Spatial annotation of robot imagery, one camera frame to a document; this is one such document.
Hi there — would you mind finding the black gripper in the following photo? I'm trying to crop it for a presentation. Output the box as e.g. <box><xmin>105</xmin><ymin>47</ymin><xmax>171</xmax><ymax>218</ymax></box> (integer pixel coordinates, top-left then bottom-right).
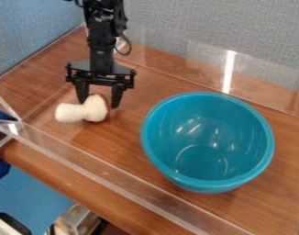
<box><xmin>65</xmin><ymin>61</ymin><xmax>136</xmax><ymax>108</ymax></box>

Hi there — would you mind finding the white brown toy mushroom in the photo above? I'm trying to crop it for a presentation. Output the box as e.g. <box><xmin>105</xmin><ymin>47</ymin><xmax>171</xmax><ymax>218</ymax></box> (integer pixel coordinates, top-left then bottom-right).
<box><xmin>55</xmin><ymin>95</ymin><xmax>111</xmax><ymax>122</ymax></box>

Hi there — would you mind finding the blue plastic bowl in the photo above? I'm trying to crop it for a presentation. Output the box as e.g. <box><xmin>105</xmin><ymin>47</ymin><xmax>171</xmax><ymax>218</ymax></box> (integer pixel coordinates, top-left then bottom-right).
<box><xmin>141</xmin><ymin>92</ymin><xmax>275</xmax><ymax>194</ymax></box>

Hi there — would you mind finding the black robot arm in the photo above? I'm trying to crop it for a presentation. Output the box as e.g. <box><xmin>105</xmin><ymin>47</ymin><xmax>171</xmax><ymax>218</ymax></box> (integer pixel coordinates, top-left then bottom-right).
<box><xmin>65</xmin><ymin>0</ymin><xmax>136</xmax><ymax>108</ymax></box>

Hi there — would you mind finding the clear acrylic front barrier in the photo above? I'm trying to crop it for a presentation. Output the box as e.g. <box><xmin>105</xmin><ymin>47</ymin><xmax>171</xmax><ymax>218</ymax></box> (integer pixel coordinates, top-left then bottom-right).
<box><xmin>2</xmin><ymin>123</ymin><xmax>252</xmax><ymax>235</ymax></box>

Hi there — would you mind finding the clear acrylic barrier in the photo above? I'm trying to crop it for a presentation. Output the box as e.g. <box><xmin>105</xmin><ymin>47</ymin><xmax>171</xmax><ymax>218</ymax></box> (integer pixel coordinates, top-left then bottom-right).
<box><xmin>125</xmin><ymin>23</ymin><xmax>299</xmax><ymax>117</ymax></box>
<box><xmin>2</xmin><ymin>123</ymin><xmax>252</xmax><ymax>235</ymax></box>

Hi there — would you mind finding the clear acrylic back barrier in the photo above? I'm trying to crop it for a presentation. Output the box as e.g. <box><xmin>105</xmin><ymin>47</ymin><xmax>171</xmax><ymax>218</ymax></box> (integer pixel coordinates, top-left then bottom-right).
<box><xmin>125</xmin><ymin>23</ymin><xmax>299</xmax><ymax>117</ymax></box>

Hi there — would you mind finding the clear box below table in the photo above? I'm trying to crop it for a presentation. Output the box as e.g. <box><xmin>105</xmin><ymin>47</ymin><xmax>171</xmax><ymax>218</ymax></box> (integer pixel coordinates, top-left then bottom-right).
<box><xmin>44</xmin><ymin>204</ymin><xmax>100</xmax><ymax>235</ymax></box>

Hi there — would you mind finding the black white object below table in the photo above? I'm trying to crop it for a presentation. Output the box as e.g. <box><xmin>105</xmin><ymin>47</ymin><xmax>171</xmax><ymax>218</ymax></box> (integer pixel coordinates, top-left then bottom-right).
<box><xmin>0</xmin><ymin>212</ymin><xmax>32</xmax><ymax>235</ymax></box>

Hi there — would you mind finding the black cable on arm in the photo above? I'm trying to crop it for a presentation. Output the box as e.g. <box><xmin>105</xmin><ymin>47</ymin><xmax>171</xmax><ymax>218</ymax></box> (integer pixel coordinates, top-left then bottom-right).
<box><xmin>112</xmin><ymin>31</ymin><xmax>133</xmax><ymax>57</ymax></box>

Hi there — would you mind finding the clear acrylic corner bracket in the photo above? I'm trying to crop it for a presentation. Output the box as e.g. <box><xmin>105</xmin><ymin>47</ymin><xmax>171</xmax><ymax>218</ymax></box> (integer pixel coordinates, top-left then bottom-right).
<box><xmin>115</xmin><ymin>38</ymin><xmax>127</xmax><ymax>51</ymax></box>

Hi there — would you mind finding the clear acrylic left bracket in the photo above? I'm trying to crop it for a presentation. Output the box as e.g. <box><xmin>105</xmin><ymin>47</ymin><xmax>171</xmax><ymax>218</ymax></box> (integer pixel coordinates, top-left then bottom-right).
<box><xmin>0</xmin><ymin>96</ymin><xmax>22</xmax><ymax>148</ymax></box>

